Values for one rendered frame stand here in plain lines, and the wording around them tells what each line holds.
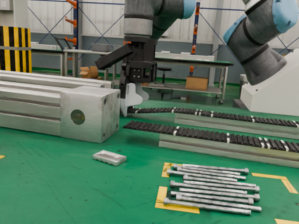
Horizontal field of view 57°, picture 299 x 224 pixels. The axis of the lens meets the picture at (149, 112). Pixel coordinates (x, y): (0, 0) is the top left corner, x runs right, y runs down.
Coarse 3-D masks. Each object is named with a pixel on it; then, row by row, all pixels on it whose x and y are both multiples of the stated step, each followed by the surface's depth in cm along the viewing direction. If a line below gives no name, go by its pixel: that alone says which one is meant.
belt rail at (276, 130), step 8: (176, 120) 72; (184, 120) 72; (192, 120) 72; (200, 120) 71; (208, 120) 70; (216, 120) 69; (224, 120) 69; (232, 120) 68; (216, 128) 70; (224, 128) 69; (232, 128) 69; (240, 128) 68; (248, 128) 68; (256, 128) 68; (264, 128) 68; (272, 128) 66; (280, 128) 66; (288, 128) 66; (296, 128) 65; (280, 136) 66; (288, 136) 66; (296, 136) 66
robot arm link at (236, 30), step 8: (232, 24) 98; (240, 24) 97; (224, 32) 102; (232, 32) 98; (240, 32) 97; (224, 40) 104; (232, 40) 100; (240, 40) 98; (248, 40) 96; (232, 48) 102; (240, 48) 100; (248, 48) 98; (256, 48) 98; (240, 56) 102; (248, 56) 99
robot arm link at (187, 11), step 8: (168, 0) 70; (176, 0) 71; (184, 0) 71; (192, 0) 73; (160, 8) 70; (168, 8) 71; (176, 8) 72; (184, 8) 72; (192, 8) 74; (160, 16) 75; (168, 16) 74; (176, 16) 74; (184, 16) 75; (160, 24) 78; (168, 24) 78
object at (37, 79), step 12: (0, 72) 88; (12, 72) 87; (24, 72) 88; (36, 84) 78; (48, 84) 76; (60, 84) 75; (72, 84) 74; (84, 84) 73; (96, 84) 73; (108, 84) 79
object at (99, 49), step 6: (66, 42) 391; (66, 48) 344; (96, 48) 359; (102, 48) 359; (108, 48) 370; (114, 48) 352; (66, 54) 346; (102, 54) 348; (66, 60) 348; (66, 66) 350; (66, 72) 351
